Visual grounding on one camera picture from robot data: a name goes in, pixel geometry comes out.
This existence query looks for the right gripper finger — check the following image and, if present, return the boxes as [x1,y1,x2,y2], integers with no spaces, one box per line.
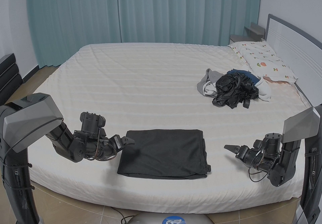
[224,144,242,154]

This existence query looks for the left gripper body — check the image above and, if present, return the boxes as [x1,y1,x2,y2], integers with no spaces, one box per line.
[88,134,125,162]

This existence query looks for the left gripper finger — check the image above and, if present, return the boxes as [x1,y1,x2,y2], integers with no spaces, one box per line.
[121,137,136,148]

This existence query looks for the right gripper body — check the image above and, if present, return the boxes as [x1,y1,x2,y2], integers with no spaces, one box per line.
[235,145,264,168]

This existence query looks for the black T-shirt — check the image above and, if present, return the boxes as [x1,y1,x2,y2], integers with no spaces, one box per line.
[117,129,212,180]

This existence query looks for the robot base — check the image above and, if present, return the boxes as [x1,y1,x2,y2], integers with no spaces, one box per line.
[121,212,214,224]

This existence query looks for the bed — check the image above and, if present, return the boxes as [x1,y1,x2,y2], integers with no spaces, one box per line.
[26,13,322,213]

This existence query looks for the pile of clothes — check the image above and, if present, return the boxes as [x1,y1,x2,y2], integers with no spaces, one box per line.
[197,68,272,109]

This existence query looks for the white printed pillow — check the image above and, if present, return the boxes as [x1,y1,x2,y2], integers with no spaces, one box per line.
[228,39,298,83]

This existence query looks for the grey bedside table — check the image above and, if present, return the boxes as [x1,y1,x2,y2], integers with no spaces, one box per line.
[229,22,266,43]

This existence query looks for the black chest of drawers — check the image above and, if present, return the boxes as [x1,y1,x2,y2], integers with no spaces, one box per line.
[0,53,24,104]

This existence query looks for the blue-green curtain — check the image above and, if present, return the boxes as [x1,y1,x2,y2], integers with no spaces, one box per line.
[26,0,124,69]
[117,0,262,47]

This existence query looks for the black cable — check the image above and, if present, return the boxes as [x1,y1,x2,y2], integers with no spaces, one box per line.
[248,160,271,183]
[0,117,64,168]

